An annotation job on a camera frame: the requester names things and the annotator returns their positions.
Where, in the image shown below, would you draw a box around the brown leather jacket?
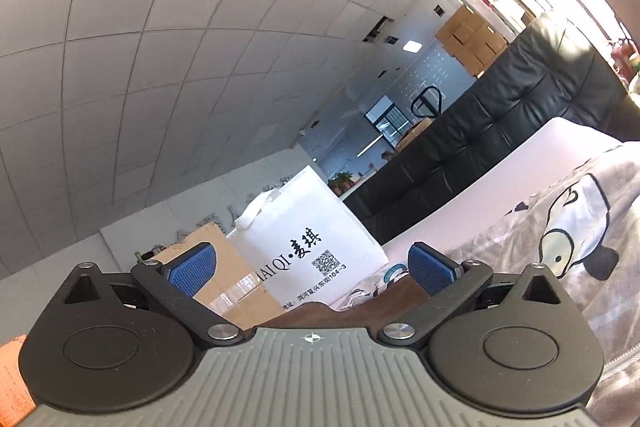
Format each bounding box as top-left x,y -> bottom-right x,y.
262,275 -> 430,335

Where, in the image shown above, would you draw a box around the large cardboard box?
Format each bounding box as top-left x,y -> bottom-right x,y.
153,223 -> 284,329

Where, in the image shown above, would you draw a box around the white printed bag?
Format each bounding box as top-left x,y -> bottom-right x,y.
228,166 -> 388,310

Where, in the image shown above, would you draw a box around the cartoon print bed sheet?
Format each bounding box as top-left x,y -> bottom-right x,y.
328,116 -> 640,427

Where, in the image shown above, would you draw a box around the potted green plant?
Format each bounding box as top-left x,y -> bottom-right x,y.
328,171 -> 355,196

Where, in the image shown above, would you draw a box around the pallet jack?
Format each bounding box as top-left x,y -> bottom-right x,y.
410,86 -> 444,120

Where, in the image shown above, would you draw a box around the orange printed board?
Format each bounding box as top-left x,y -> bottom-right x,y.
0,335 -> 36,427

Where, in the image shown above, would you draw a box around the black leather sofa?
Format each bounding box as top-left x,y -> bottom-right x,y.
345,12 -> 639,244

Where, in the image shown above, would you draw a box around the stacked cardboard boxes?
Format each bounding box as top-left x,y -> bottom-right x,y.
436,5 -> 508,78

